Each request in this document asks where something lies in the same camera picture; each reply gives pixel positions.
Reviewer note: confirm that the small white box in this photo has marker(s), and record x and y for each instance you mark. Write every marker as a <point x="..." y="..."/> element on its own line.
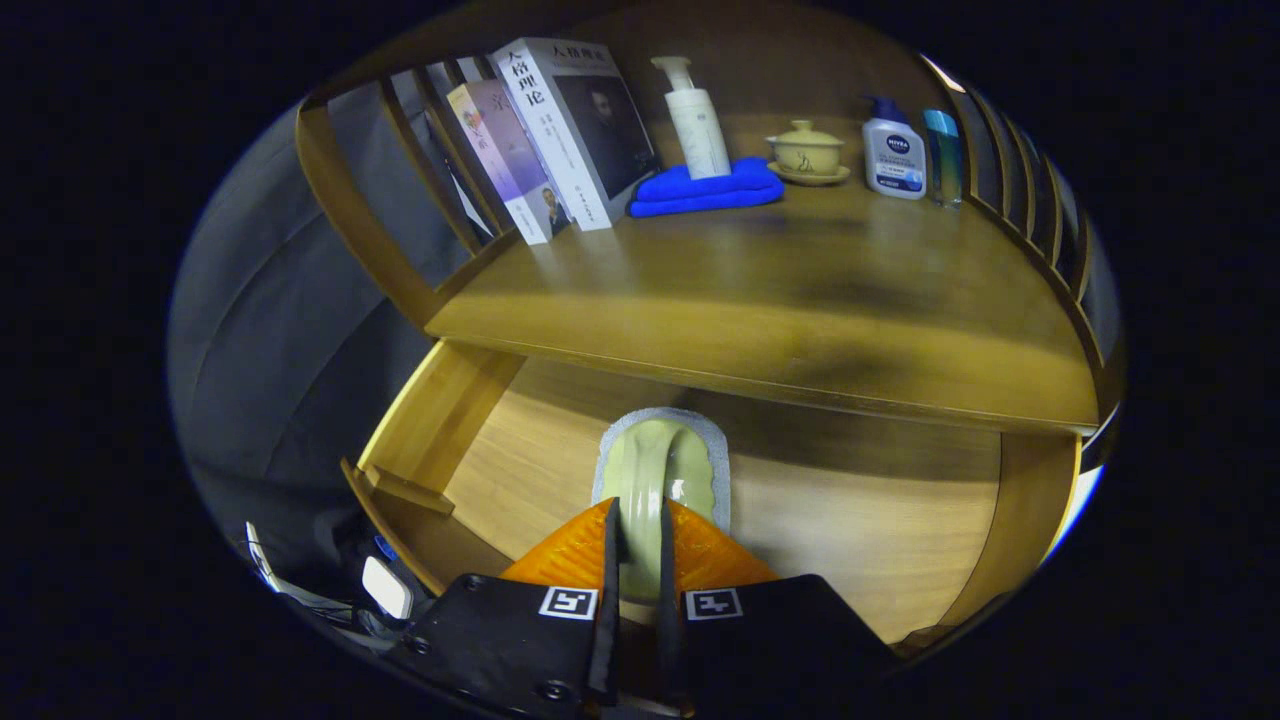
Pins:
<point x="386" y="590"/>

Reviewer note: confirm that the wooden drawer with black knob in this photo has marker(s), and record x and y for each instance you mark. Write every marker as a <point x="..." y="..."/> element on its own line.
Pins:
<point x="850" y="520"/>

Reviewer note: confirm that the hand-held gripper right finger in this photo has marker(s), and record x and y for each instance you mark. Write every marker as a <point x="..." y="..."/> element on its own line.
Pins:
<point x="668" y="640"/>

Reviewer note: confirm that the dark flat device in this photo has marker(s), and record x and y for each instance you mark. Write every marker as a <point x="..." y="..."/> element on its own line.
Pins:
<point x="320" y="580"/>

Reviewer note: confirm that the pink purple book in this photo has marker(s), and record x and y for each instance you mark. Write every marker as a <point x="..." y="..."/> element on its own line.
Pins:
<point x="510" y="160"/>

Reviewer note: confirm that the black backdrop cloth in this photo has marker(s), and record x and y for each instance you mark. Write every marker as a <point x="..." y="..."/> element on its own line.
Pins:
<point x="260" y="330"/>

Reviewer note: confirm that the brown wooden cabinet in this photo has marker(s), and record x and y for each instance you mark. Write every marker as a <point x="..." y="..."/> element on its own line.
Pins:
<point x="372" y="215"/>

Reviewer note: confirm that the white bottle with blue cap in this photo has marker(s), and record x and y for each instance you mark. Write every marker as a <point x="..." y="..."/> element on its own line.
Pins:
<point x="893" y="160"/>

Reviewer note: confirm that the thick black and white book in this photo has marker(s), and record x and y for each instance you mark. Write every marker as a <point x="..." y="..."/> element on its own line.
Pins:
<point x="560" y="130"/>

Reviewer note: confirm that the teal slim bottle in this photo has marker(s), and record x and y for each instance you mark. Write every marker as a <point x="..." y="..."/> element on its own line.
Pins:
<point x="942" y="155"/>

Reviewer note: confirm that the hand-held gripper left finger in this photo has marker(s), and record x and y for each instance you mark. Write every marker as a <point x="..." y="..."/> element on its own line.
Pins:
<point x="607" y="640"/>

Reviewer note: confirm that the wooden countertop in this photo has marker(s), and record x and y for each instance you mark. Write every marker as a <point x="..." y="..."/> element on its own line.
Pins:
<point x="750" y="290"/>

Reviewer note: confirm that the blue folded cloth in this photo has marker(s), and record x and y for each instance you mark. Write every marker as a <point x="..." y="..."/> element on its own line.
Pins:
<point x="700" y="192"/>

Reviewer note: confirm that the white pump bottle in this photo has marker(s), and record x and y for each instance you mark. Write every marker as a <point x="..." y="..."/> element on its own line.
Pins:
<point x="700" y="130"/>

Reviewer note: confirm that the yellow lidded teacup with saucer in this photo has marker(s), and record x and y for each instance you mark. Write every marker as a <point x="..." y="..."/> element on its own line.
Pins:
<point x="806" y="153"/>

